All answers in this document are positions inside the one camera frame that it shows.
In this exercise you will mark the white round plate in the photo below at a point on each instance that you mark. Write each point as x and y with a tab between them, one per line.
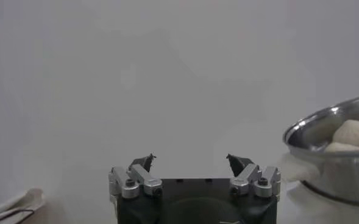
328	213

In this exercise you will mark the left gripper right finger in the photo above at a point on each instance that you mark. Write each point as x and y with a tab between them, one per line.
249	176

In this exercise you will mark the stainless steel steamer basket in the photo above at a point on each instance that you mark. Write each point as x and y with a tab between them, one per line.
343	179

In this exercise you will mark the white steamed baozi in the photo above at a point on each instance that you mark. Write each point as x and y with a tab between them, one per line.
340	147
356	134

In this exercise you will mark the white folded cloth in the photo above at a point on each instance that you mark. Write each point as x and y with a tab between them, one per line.
27	201

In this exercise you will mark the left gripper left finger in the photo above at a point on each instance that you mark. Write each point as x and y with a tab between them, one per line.
142	179

